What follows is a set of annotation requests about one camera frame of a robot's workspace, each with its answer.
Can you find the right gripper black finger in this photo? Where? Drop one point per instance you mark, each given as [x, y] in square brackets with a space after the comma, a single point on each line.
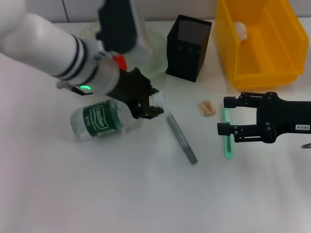
[230, 102]
[224, 129]

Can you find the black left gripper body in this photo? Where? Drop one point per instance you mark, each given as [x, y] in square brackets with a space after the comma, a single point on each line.
[131, 87]

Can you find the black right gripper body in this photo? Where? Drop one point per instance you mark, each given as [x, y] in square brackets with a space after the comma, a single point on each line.
[279, 116]

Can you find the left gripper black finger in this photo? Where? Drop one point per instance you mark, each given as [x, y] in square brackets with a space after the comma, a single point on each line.
[153, 90]
[148, 112]

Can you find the green utility knife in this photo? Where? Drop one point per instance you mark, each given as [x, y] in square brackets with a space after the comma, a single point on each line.
[228, 153]

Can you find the red-orange toy orange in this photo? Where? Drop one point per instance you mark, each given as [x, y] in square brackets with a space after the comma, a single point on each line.
[120, 61]

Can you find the green label water bottle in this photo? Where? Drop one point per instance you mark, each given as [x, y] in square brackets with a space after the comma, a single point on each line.
[102, 119]

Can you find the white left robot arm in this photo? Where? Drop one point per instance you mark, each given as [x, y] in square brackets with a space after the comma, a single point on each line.
[43, 46]

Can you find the tan rubber eraser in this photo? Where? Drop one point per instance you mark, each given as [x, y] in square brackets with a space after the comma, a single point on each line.
[207, 108]

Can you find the pale green glass fruit plate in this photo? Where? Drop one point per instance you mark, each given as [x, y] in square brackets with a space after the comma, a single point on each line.
[158, 55]

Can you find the black mesh pen holder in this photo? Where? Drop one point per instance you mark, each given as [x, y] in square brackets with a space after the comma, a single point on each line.
[184, 60]

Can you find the yellow plastic storage bin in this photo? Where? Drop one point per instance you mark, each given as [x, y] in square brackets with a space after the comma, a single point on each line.
[267, 53]

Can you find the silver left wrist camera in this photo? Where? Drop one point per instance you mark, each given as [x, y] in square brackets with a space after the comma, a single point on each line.
[116, 26]

